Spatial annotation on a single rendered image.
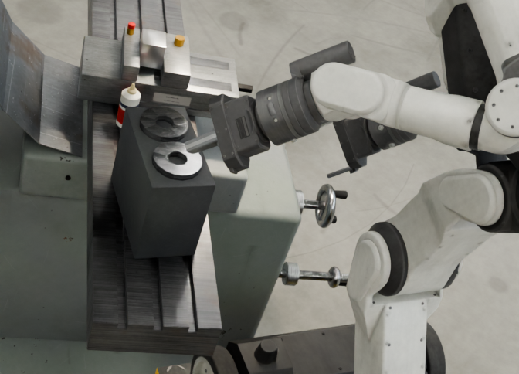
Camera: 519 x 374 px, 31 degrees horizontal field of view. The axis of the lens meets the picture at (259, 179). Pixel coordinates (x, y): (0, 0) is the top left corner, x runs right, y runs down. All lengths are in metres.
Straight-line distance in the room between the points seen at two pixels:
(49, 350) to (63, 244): 0.36
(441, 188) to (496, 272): 1.93
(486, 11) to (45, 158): 1.07
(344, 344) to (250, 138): 0.90
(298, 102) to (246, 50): 2.72
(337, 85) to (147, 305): 0.58
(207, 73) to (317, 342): 0.66
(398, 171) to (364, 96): 2.41
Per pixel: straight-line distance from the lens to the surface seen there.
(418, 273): 1.77
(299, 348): 2.15
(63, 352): 2.51
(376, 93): 1.32
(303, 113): 1.36
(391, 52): 4.42
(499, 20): 1.32
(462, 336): 3.22
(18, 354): 2.49
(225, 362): 2.06
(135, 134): 1.73
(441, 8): 1.50
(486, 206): 1.51
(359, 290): 1.83
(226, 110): 1.42
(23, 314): 2.45
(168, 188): 1.64
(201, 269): 1.78
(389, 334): 1.88
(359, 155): 1.92
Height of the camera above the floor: 2.20
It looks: 40 degrees down
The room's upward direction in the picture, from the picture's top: 19 degrees clockwise
